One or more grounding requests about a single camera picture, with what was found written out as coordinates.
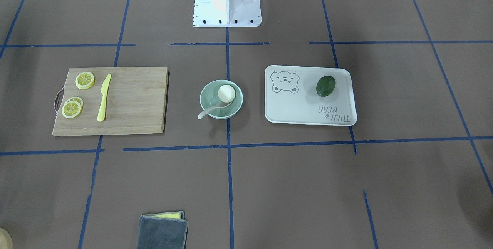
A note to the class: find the white steamed bun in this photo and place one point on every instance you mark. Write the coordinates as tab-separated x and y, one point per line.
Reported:
226	93

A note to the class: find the beige ceramic spoon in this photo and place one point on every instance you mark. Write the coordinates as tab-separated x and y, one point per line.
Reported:
208	110

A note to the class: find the light green bowl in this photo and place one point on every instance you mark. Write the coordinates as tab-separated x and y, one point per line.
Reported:
209	98

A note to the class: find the cream bear tray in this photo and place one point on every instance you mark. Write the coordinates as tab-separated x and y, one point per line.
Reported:
291	97

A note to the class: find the green avocado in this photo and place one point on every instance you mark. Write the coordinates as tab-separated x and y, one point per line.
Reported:
325	86

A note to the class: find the bamboo cutting board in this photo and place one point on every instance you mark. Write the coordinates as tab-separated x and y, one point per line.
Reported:
136	102

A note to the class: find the yellow sponge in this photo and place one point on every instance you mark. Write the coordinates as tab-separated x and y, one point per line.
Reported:
168	215

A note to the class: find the yellow plastic knife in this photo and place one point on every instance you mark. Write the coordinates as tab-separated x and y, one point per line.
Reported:
101	115

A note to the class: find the grey folded cloth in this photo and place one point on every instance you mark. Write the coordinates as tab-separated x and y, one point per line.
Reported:
161	233

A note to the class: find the lemon slice single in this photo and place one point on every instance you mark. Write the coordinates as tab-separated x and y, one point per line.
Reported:
84	80

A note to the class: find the lemon slice bottom stacked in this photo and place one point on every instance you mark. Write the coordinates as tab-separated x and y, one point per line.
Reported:
77	99

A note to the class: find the lemon slice stacked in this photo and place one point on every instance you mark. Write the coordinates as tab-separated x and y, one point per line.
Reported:
71	109
77	99

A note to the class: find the lemon slice top stacked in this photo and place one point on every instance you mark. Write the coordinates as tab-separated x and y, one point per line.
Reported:
71	109

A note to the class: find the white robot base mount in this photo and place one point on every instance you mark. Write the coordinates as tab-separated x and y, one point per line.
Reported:
226	13

